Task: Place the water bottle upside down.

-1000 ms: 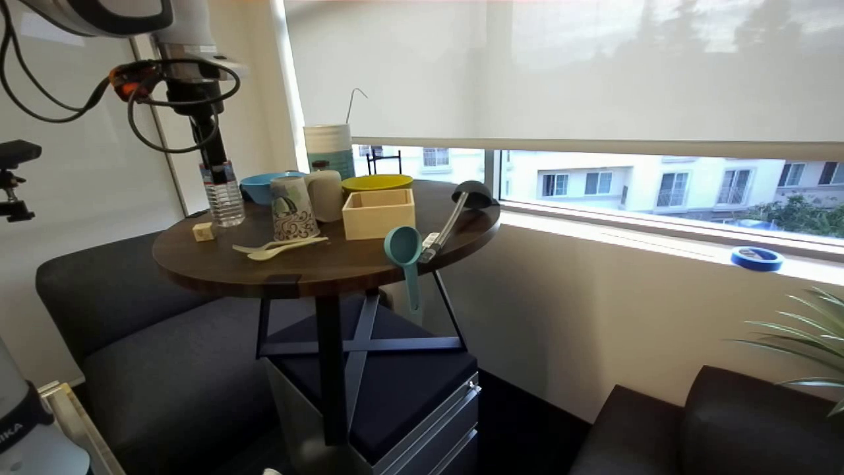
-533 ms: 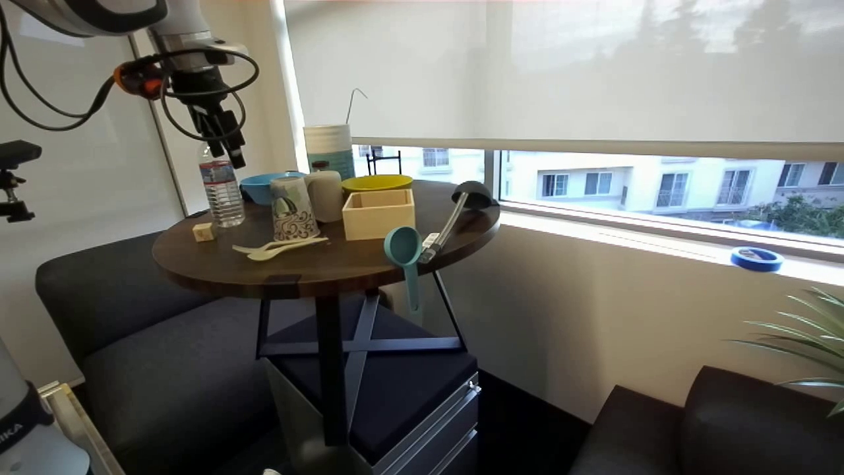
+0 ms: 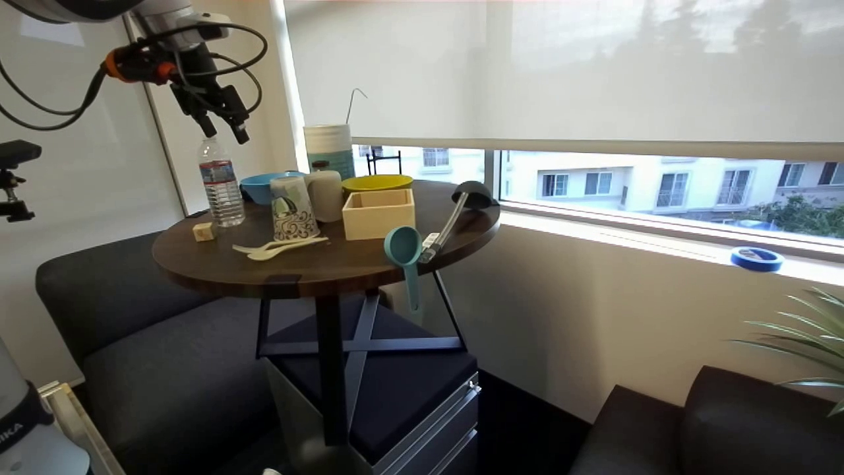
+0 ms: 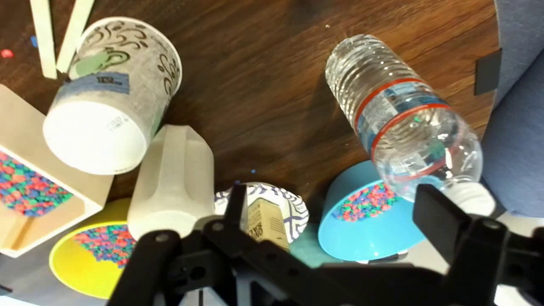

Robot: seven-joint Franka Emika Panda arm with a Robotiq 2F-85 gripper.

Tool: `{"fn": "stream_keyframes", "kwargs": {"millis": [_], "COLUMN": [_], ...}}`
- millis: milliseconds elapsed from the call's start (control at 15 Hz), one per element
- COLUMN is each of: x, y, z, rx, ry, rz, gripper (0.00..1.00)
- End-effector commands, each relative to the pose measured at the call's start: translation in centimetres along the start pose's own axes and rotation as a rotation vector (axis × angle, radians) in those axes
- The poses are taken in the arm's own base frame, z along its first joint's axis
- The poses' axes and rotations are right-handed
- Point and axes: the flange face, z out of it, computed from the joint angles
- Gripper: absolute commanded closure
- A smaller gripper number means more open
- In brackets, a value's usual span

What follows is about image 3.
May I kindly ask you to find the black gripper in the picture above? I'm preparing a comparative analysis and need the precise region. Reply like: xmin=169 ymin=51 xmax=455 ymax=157
xmin=169 ymin=46 xmax=252 ymax=149

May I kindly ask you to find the white roller blind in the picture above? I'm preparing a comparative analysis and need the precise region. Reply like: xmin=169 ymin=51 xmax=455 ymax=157
xmin=285 ymin=0 xmax=844 ymax=163

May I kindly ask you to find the yellow bowl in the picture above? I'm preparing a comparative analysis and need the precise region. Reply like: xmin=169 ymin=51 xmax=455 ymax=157
xmin=339 ymin=173 xmax=417 ymax=195

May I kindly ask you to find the black leather armchair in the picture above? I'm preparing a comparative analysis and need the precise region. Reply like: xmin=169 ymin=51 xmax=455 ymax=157
xmin=566 ymin=365 xmax=844 ymax=475

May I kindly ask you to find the teal ball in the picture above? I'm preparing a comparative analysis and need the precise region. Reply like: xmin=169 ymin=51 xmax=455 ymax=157
xmin=381 ymin=224 xmax=426 ymax=316

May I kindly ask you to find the blue plastic bowl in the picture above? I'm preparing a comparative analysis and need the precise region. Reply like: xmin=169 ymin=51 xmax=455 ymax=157
xmin=238 ymin=169 xmax=306 ymax=210

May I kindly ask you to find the dark grey sofa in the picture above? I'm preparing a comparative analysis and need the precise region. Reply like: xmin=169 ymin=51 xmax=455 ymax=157
xmin=33 ymin=231 xmax=296 ymax=475

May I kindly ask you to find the white plastic spoon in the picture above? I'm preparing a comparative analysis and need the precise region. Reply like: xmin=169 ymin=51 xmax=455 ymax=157
xmin=230 ymin=232 xmax=330 ymax=258

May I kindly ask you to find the glass window white frame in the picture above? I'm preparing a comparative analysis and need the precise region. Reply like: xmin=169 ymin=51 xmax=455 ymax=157
xmin=350 ymin=142 xmax=844 ymax=265

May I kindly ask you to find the black camera stand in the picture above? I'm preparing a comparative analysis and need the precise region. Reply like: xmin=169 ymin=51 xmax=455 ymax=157
xmin=0 ymin=138 xmax=45 ymax=224

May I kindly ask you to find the beige wooden box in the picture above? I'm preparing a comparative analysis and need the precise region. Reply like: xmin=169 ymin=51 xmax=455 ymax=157
xmin=339 ymin=187 xmax=417 ymax=243

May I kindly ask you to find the grey metal cabinet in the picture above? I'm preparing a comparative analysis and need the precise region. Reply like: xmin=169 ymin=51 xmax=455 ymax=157
xmin=372 ymin=371 xmax=484 ymax=475

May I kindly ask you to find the cream frame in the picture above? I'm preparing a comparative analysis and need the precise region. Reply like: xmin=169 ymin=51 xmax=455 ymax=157
xmin=36 ymin=377 xmax=127 ymax=475

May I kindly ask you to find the round dark wooden table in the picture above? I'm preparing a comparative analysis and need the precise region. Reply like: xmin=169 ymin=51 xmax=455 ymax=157
xmin=147 ymin=178 xmax=505 ymax=473

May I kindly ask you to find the clear plastic water bottle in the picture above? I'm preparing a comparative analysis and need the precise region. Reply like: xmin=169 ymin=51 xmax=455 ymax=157
xmin=198 ymin=136 xmax=247 ymax=231

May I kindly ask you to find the onion salt spice jar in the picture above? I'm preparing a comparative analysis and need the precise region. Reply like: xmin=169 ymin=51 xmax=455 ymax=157
xmin=306 ymin=159 xmax=344 ymax=224

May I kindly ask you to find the green potted plant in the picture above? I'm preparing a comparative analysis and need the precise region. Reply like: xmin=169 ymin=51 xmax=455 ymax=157
xmin=741 ymin=286 xmax=844 ymax=419

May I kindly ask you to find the white plastic fork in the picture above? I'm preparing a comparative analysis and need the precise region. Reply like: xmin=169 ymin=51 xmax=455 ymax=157
xmin=247 ymin=243 xmax=306 ymax=265

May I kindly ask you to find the patterned paper cup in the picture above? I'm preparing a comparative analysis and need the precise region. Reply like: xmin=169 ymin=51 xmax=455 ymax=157
xmin=269 ymin=174 xmax=321 ymax=243

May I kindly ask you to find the bent metal rod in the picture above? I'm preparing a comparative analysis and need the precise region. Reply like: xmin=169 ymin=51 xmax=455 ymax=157
xmin=339 ymin=84 xmax=372 ymax=126

